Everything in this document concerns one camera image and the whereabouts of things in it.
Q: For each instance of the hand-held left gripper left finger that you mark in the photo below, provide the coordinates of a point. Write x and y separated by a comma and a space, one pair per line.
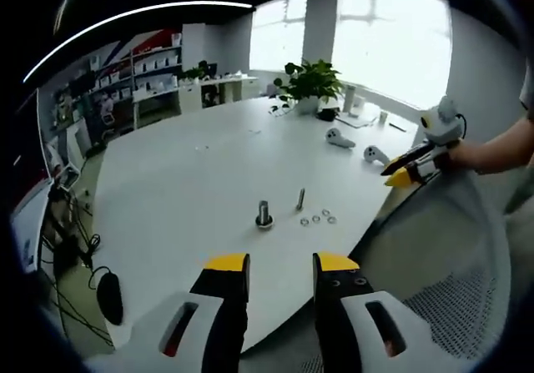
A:
221, 281

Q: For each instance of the small threaded steel stud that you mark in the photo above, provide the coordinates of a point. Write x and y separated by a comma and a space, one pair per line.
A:
301, 200

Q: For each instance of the white narrow cabinet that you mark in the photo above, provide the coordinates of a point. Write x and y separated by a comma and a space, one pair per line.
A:
79, 137

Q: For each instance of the black computer mouse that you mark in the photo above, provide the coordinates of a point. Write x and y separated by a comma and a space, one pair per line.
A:
110, 300

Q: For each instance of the white cylinder bottle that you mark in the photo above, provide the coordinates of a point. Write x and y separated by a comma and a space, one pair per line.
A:
349, 97

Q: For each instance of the white flat tablet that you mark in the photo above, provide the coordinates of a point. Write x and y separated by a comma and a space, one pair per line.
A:
356, 119

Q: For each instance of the large threaded steel stud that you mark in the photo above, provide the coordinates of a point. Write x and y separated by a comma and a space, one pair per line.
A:
263, 210

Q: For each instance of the small green plant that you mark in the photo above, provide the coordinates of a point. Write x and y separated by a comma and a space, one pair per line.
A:
196, 72

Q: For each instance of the small black device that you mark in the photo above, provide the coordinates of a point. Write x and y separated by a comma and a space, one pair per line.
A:
327, 115

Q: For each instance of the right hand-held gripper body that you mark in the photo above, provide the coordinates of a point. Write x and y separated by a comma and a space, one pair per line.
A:
442, 127

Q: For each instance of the white low cabinet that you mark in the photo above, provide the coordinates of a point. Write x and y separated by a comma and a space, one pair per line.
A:
233, 89

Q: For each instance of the white storage shelf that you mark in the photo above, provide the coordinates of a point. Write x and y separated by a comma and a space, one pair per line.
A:
154, 68

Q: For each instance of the grey handheld controller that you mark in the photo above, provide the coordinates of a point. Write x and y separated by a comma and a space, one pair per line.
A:
340, 138
373, 154

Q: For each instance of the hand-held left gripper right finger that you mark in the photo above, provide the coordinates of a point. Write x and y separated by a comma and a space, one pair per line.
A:
338, 285

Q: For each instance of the curved ceiling light strip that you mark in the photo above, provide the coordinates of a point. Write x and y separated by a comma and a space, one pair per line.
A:
125, 14

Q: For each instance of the potted green plant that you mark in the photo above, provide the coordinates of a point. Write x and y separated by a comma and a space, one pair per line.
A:
310, 81

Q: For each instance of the grey mesh office chair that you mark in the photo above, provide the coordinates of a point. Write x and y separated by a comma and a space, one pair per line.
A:
438, 231

